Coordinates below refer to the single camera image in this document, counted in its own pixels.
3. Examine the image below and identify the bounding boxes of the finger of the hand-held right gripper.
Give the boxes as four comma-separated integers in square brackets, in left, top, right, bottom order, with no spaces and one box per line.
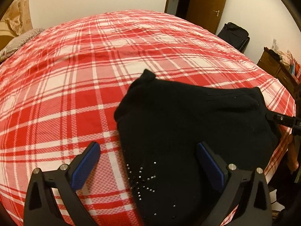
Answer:
[265,111,301,130]

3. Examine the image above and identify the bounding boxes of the brown wooden cabinet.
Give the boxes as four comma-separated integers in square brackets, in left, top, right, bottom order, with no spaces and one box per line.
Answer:
[257,47,301,92]

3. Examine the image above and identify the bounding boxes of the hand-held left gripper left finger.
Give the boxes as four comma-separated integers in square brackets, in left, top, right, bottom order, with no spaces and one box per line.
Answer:
[24,141,101,226]

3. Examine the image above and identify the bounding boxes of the grey pillow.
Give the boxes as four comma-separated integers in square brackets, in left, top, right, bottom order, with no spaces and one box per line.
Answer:
[0,28,45,63]

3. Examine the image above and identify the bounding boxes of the black suitcase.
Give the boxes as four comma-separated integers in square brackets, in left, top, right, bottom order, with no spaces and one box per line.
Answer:
[217,22,250,52]

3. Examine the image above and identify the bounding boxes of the beige curtain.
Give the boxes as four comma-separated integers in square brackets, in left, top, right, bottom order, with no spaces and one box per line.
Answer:
[0,0,33,43]

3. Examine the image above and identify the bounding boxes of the pink floral bag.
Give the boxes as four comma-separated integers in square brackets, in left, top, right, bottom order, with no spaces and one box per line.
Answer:
[280,49,301,76]

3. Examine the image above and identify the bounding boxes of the black pants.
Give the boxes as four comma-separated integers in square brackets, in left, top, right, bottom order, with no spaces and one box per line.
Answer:
[114,69,283,226]

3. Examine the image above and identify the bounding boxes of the red plaid bed sheet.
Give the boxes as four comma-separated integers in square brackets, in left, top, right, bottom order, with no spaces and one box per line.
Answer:
[0,9,296,226]

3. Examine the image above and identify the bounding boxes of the small dark bag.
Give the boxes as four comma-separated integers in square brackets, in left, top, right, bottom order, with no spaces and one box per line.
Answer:
[268,49,283,60]

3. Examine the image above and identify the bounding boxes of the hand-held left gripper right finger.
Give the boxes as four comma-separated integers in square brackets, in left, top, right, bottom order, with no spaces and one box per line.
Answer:
[197,142,273,226]

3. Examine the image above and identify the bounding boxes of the brown wooden door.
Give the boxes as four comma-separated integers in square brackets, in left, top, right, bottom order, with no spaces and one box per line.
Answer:
[186,0,230,34]

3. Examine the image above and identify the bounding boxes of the person's right hand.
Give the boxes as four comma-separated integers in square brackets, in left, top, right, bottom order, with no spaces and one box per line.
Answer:
[289,133,301,173]

